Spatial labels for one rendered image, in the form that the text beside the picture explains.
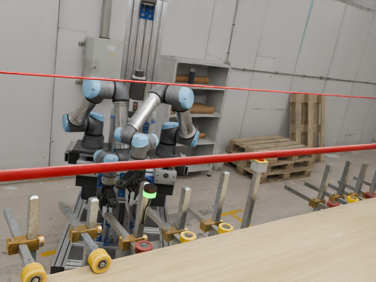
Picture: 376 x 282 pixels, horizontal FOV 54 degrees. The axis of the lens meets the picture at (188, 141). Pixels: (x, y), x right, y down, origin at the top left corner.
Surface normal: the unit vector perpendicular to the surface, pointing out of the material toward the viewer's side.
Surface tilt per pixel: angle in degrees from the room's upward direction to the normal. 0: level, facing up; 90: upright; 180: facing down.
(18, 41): 90
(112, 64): 90
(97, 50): 90
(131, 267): 0
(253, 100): 90
